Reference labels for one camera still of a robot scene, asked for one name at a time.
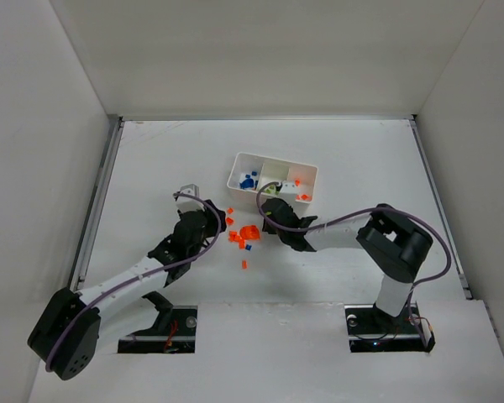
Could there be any large blue arch lego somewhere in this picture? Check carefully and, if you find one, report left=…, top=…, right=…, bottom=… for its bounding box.
left=239, top=177, right=257, bottom=190

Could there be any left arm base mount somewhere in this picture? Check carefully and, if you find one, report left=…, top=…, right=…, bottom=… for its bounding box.
left=117, top=291, right=198, bottom=354

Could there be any orange lego cluster piece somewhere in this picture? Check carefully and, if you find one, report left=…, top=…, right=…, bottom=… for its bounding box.
left=228, top=231, right=241, bottom=243

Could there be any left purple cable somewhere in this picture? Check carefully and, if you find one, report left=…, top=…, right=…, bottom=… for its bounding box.
left=45, top=191, right=223, bottom=373

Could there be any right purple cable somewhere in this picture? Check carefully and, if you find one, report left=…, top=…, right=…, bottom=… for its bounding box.
left=255, top=181, right=453, bottom=332

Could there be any purple cable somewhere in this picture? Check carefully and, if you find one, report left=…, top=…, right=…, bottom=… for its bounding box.
left=255, top=181, right=453, bottom=332
left=45, top=191, right=223, bottom=373

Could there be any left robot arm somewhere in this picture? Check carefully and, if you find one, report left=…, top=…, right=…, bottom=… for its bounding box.
left=27, top=192, right=227, bottom=380

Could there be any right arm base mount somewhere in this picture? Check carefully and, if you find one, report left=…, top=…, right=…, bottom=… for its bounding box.
left=344, top=303, right=436, bottom=353

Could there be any large orange round lego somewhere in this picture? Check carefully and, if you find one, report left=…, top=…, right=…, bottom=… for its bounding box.
left=239, top=225, right=260, bottom=241

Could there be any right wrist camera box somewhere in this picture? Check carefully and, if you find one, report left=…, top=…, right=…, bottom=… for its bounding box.
left=277, top=181, right=299, bottom=202

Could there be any white three-compartment container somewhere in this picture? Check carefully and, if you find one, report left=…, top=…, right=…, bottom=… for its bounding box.
left=227, top=152, right=318, bottom=212

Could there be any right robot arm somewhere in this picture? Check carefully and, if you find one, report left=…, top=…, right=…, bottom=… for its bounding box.
left=260, top=198, right=433, bottom=317

